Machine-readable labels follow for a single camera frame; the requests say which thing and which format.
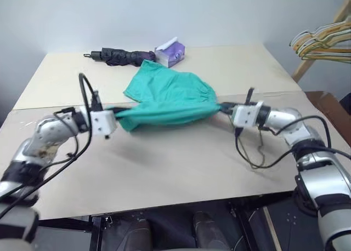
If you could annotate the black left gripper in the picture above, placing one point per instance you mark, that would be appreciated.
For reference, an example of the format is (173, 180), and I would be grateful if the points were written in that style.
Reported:
(116, 111)

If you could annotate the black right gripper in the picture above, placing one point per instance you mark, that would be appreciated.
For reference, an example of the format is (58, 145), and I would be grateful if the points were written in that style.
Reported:
(229, 108)

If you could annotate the green shorts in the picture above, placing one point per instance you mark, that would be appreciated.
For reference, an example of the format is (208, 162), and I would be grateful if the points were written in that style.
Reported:
(170, 97)

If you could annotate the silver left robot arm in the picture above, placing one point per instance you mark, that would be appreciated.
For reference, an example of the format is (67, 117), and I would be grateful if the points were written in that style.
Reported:
(46, 133)

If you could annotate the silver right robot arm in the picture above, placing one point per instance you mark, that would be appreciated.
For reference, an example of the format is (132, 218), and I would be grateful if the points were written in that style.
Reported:
(288, 116)

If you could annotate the black folded umbrella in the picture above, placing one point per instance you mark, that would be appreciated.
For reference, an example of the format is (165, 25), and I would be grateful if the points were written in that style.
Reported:
(120, 56)

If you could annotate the purple tissue pack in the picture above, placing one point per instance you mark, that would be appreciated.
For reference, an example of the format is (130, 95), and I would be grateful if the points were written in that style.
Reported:
(172, 53)

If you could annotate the wooden clothes rack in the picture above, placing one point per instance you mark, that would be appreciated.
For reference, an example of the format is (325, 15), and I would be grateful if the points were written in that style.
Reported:
(303, 67)

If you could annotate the dark rounded shape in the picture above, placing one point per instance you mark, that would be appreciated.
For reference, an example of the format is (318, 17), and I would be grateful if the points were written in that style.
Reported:
(140, 234)
(209, 231)

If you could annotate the black floor platform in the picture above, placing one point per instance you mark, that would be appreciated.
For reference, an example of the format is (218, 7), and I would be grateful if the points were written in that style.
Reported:
(288, 231)

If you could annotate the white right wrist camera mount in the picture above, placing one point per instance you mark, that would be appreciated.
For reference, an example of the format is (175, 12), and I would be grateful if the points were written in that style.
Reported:
(246, 115)

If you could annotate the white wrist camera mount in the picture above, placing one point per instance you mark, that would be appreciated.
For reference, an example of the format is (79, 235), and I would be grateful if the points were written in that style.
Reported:
(246, 115)
(102, 123)

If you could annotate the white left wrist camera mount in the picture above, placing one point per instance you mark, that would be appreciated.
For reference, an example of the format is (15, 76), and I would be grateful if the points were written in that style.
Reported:
(102, 123)

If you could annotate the wooden floor frame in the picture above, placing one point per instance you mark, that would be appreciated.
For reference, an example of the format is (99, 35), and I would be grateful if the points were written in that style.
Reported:
(270, 229)

